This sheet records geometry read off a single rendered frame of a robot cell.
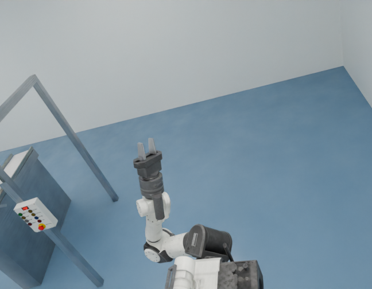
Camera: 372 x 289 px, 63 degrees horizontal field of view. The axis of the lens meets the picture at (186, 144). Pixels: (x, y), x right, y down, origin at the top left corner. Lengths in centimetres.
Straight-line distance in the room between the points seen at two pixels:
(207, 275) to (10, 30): 512
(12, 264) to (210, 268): 262
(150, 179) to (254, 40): 374
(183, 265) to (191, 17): 393
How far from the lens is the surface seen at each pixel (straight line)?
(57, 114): 328
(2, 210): 336
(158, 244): 135
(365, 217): 288
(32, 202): 240
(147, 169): 109
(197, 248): 114
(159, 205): 113
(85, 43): 515
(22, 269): 351
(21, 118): 655
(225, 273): 106
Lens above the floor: 225
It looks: 33 degrees down
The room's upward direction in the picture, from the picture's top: 24 degrees counter-clockwise
